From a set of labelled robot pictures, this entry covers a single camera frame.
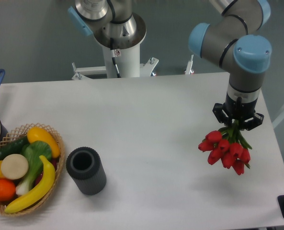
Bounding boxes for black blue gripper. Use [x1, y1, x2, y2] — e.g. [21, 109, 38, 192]
[212, 94, 264, 131]

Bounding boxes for red tulip bouquet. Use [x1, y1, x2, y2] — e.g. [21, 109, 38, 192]
[198, 120, 252, 175]

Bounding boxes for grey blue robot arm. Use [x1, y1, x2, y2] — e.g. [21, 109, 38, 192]
[68, 0, 272, 130]

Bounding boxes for dark grey ribbed vase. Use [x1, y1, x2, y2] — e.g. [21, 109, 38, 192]
[66, 147, 107, 196]

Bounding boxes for red fruit in basket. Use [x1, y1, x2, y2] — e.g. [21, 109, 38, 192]
[34, 159, 58, 186]

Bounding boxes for yellow lemon squash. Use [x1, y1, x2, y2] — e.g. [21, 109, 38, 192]
[27, 126, 60, 159]

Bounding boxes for yellow banana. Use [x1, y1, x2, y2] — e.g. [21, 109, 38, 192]
[4, 155, 56, 214]

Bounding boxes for green bok choy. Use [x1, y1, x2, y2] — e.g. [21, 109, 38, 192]
[16, 141, 52, 196]

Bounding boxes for green cucumber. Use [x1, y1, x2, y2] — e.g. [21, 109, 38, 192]
[0, 136, 29, 161]

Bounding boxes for beige round disc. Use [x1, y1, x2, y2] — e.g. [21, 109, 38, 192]
[0, 154, 29, 180]

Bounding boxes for orange fruit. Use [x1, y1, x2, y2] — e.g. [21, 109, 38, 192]
[0, 179, 16, 202]

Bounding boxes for woven wicker basket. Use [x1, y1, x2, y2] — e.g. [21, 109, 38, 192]
[0, 123, 65, 217]

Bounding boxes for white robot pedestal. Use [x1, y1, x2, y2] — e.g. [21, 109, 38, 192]
[72, 46, 159, 80]

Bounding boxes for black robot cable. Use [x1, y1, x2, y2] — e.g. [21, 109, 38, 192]
[109, 37, 122, 79]

